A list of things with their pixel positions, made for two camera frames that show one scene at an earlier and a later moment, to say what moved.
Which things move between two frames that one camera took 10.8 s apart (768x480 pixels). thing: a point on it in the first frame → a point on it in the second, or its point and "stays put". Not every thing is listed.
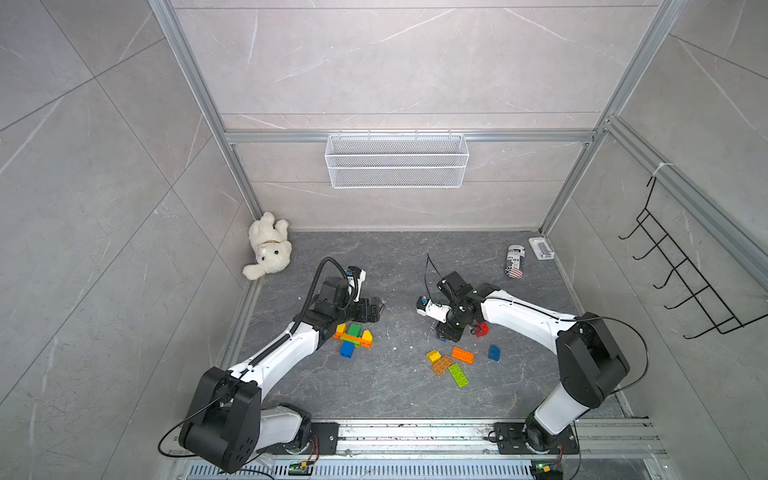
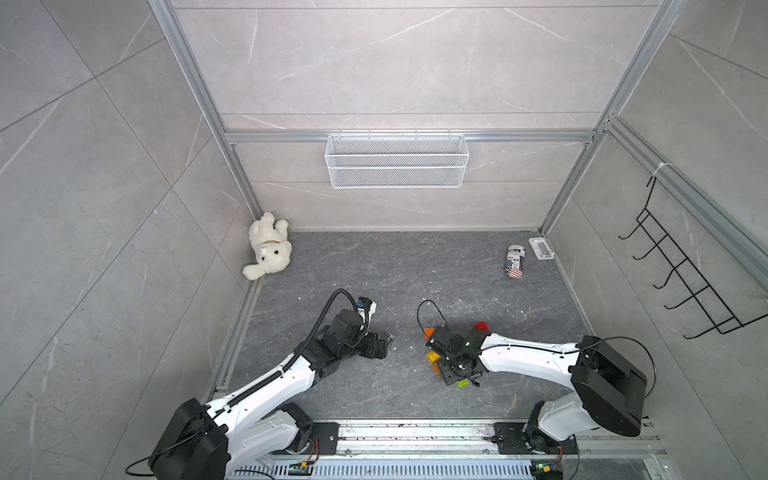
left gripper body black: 358,311 → 367,347
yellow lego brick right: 433,356 stays put
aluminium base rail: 458,450 stays put
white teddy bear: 269,238 stays put
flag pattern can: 515,261 stays put
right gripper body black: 452,328 → 448,371
